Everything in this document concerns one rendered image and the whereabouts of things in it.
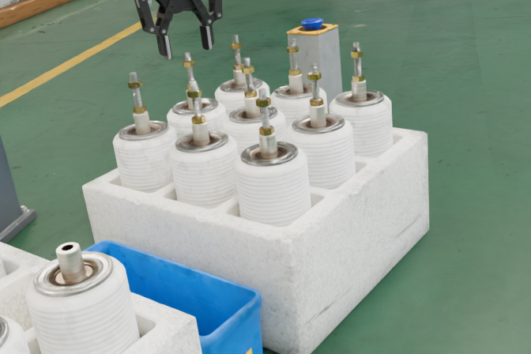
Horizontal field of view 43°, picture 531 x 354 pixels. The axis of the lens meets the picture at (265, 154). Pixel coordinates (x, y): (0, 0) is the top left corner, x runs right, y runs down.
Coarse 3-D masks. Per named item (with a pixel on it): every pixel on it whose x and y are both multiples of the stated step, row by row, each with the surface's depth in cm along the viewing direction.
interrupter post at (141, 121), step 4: (144, 112) 101; (136, 116) 100; (140, 116) 100; (144, 116) 101; (148, 116) 101; (136, 120) 101; (140, 120) 101; (144, 120) 101; (148, 120) 101; (136, 124) 101; (140, 124) 101; (144, 124) 101; (148, 124) 101; (136, 128) 101; (140, 128) 101; (144, 128) 101; (148, 128) 101; (140, 132) 101; (144, 132) 101; (148, 132) 102
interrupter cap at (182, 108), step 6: (180, 102) 113; (186, 102) 113; (204, 102) 112; (210, 102) 111; (216, 102) 111; (174, 108) 110; (180, 108) 110; (186, 108) 111; (204, 108) 108; (210, 108) 108; (180, 114) 108; (186, 114) 107; (192, 114) 107
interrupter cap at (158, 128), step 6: (126, 126) 104; (132, 126) 104; (150, 126) 104; (156, 126) 103; (162, 126) 103; (168, 126) 103; (120, 132) 102; (126, 132) 102; (132, 132) 103; (150, 132) 102; (156, 132) 101; (162, 132) 100; (120, 138) 101; (126, 138) 99; (132, 138) 99; (138, 138) 99; (144, 138) 99; (150, 138) 99
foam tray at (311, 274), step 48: (96, 192) 102; (336, 192) 92; (384, 192) 100; (96, 240) 107; (144, 240) 99; (192, 240) 92; (240, 240) 86; (288, 240) 82; (336, 240) 90; (384, 240) 102; (288, 288) 84; (336, 288) 92; (288, 336) 88
